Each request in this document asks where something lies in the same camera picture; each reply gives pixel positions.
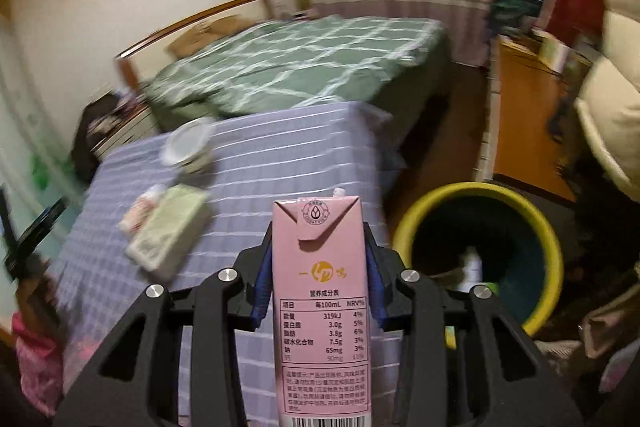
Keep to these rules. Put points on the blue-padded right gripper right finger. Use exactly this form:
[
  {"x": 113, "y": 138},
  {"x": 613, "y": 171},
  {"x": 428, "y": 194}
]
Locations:
[{"x": 464, "y": 361}]

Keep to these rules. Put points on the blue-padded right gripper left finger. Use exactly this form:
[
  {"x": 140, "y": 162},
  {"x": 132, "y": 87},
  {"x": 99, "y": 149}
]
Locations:
[{"x": 132, "y": 379}]

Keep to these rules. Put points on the pale green carton box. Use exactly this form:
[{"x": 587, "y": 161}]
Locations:
[{"x": 173, "y": 228}]

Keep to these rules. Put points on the small white red bottle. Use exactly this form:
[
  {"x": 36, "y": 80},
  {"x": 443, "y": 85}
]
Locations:
[{"x": 141, "y": 210}]

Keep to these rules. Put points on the pink milk carton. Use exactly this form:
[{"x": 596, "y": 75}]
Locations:
[{"x": 321, "y": 312}]

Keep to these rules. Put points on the white plastic cup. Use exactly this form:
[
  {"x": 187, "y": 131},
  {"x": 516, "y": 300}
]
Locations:
[{"x": 187, "y": 148}]

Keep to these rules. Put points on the yellow rimmed trash bin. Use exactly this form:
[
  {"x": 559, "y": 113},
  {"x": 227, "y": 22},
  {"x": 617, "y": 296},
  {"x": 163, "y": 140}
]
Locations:
[{"x": 478, "y": 232}]

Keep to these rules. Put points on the blue checked tablecloth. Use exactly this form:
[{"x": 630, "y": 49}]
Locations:
[{"x": 255, "y": 161}]

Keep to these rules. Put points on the white bedside nightstand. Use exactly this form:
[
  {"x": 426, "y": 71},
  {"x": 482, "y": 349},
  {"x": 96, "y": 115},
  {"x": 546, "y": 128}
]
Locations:
[{"x": 138, "y": 126}]

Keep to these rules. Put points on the pile of dark clothes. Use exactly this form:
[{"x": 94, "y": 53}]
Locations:
[{"x": 99, "y": 120}]

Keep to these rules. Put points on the wooden side desk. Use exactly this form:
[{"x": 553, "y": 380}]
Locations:
[{"x": 517, "y": 149}]

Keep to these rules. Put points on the cream padded jacket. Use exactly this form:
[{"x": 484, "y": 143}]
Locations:
[{"x": 608, "y": 101}]

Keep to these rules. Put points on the green patterned duvet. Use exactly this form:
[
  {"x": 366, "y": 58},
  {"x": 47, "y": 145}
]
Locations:
[{"x": 390, "y": 62}]

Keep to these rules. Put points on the wooden bed headboard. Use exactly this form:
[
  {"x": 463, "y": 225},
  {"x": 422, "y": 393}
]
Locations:
[{"x": 146, "y": 57}]

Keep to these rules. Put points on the left brown pillow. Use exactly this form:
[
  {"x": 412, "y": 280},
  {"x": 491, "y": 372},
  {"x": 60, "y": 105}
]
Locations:
[{"x": 190, "y": 42}]

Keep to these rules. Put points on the brown pillow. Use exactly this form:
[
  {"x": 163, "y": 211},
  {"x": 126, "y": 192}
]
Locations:
[
  {"x": 229, "y": 25},
  {"x": 190, "y": 42}
]

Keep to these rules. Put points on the clothes pile by curtain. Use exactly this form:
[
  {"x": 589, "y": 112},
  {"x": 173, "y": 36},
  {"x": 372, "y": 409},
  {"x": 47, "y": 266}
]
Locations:
[{"x": 509, "y": 13}]

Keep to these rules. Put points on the right brown pillow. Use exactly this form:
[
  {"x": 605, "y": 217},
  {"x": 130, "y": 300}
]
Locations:
[{"x": 229, "y": 25}]

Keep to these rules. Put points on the tissue box on far nightstand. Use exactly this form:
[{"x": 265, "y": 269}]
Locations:
[{"x": 303, "y": 5}]

